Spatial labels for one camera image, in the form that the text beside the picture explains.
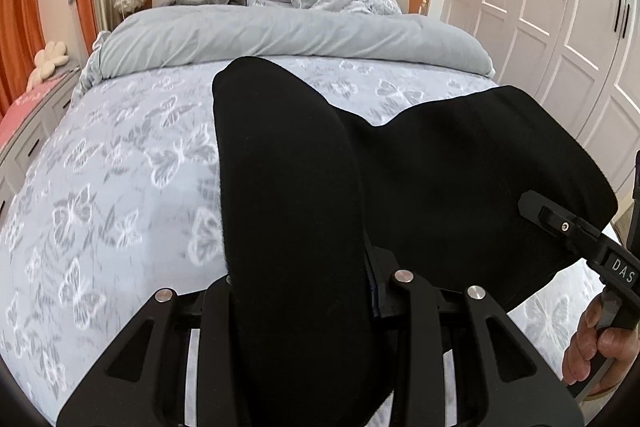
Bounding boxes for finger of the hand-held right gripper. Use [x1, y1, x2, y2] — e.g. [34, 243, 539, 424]
[517, 189, 601, 253]

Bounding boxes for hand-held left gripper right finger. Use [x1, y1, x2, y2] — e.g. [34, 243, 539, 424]
[365, 247, 586, 427]

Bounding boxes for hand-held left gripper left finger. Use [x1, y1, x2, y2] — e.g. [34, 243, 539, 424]
[56, 274, 246, 427]

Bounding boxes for black pants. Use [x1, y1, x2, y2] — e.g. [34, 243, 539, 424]
[212, 56, 620, 427]

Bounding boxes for person's right hand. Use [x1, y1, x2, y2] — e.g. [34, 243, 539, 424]
[561, 296, 640, 388]

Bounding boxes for butterfly print bed sheet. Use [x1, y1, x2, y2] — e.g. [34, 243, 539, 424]
[0, 57, 621, 427]

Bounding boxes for white drawer cabinet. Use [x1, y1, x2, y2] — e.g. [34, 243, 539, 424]
[0, 67, 83, 208]

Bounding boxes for grey duvet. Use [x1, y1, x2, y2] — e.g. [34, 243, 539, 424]
[75, 4, 496, 82]

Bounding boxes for pink cloth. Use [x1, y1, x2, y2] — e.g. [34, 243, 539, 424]
[0, 74, 76, 148]

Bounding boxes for white flower plush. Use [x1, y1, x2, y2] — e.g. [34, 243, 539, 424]
[27, 42, 71, 88]

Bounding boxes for orange curtain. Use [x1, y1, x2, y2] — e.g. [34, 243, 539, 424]
[0, 0, 101, 118]

